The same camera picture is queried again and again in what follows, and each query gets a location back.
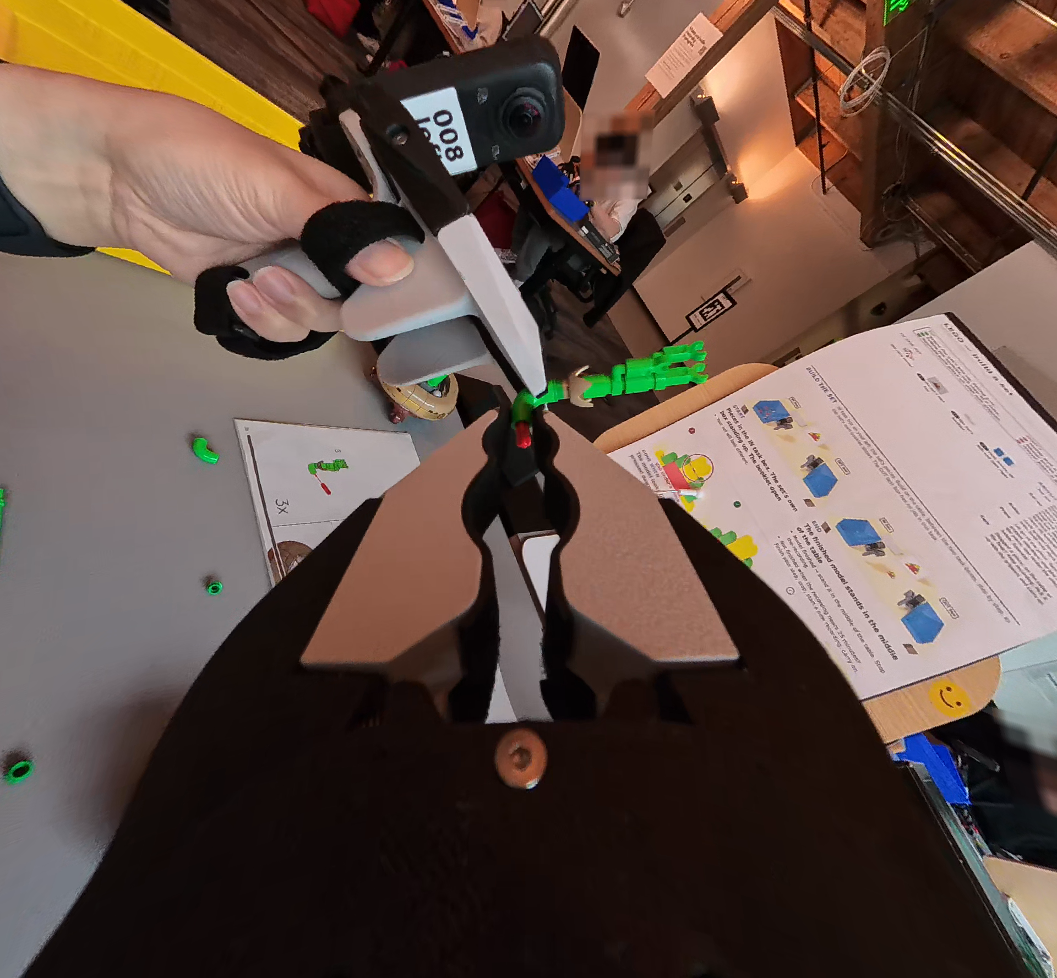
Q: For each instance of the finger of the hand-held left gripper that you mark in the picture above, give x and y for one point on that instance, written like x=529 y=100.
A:
x=487 y=284
x=438 y=355

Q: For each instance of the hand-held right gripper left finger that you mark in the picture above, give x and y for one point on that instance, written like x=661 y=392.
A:
x=396 y=582

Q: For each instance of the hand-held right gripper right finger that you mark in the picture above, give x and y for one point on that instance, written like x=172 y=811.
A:
x=636 y=582

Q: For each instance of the green lego bamboo stalk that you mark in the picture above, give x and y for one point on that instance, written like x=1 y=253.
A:
x=636 y=375

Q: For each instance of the round tan lego pot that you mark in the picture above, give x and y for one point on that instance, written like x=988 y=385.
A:
x=421 y=400

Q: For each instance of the lego instruction booklet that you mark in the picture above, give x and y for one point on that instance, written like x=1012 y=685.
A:
x=355 y=450

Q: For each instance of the green curved lego piece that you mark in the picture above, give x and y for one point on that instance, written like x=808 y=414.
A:
x=205 y=450

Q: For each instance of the person's left hand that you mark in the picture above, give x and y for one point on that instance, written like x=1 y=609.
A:
x=149 y=177

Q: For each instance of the blue plastic bin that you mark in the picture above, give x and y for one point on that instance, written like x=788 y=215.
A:
x=570 y=204
x=552 y=173

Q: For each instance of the black monitor screen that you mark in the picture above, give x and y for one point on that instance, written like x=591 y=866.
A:
x=580 y=68

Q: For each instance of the black tripod pole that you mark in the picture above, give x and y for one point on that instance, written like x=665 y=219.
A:
x=414 y=0

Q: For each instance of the red box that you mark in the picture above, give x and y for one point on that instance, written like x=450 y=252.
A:
x=330 y=2

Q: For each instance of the small black white marker tag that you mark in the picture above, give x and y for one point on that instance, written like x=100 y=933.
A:
x=710 y=311

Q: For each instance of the printed instruction sheet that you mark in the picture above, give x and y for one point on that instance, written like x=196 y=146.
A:
x=867 y=483

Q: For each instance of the instruction sheet on wooden stand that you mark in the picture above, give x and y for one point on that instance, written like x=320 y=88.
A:
x=904 y=718

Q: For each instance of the yellow smiley sticker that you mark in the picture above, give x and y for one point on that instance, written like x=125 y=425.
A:
x=949 y=698

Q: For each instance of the blue plastic box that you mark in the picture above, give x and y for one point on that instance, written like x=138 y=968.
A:
x=933 y=763

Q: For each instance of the large yellow plastic panel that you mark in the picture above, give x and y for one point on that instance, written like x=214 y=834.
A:
x=99 y=29

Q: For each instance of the white wall notice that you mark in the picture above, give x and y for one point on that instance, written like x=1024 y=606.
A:
x=684 y=53

